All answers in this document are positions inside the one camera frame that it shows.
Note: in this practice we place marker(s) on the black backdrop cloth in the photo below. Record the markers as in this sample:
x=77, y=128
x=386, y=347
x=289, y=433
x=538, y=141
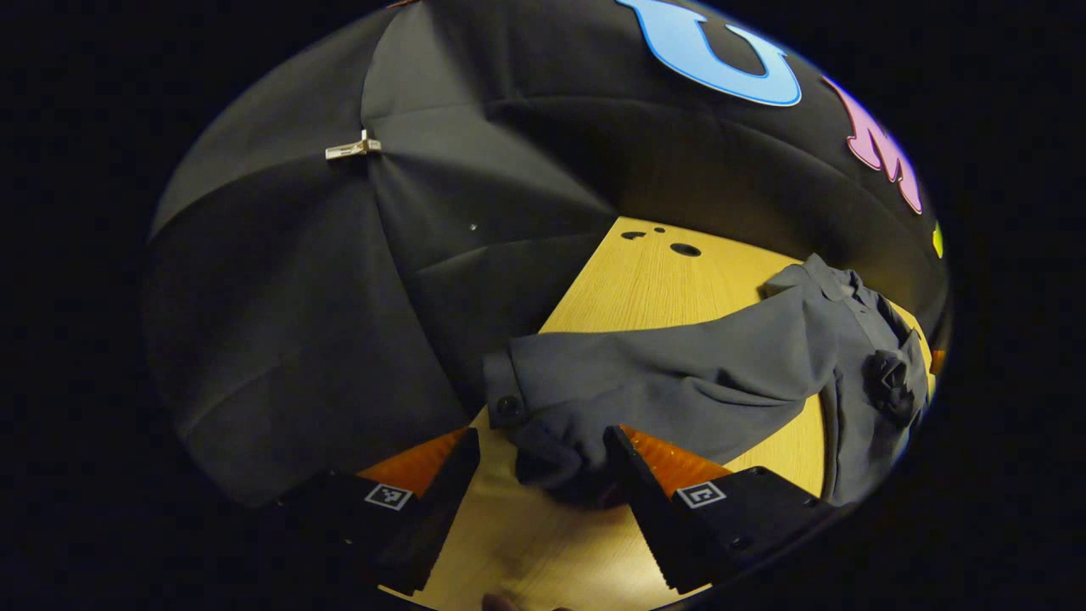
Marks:
x=339, y=280

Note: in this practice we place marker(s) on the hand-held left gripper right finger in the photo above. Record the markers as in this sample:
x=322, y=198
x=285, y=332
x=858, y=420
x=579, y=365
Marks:
x=632, y=501

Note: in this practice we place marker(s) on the grey button shirt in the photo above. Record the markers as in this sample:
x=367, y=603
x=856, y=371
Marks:
x=679, y=373

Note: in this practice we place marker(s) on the white cloth clip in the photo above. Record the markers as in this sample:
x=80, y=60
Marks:
x=354, y=148

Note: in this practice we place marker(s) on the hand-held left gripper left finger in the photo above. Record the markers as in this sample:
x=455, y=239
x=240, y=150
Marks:
x=441, y=501

